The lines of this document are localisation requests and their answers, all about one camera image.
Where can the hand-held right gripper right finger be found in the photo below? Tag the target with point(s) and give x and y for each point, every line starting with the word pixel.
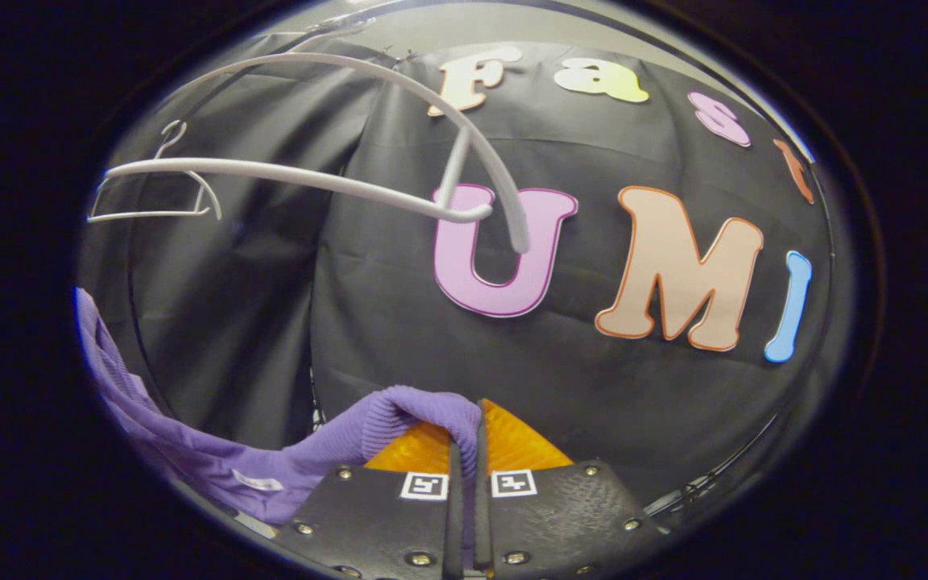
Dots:
pixel 569 515

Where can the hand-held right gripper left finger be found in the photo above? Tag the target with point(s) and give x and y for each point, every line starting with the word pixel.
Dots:
pixel 367 524

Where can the purple shirt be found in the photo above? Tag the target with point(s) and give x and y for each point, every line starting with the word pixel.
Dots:
pixel 190 459

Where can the white clothes hanger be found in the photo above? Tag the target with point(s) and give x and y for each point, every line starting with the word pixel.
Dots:
pixel 311 179
pixel 150 215

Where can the black backdrop cloth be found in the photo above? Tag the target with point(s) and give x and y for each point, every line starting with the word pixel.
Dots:
pixel 399 338

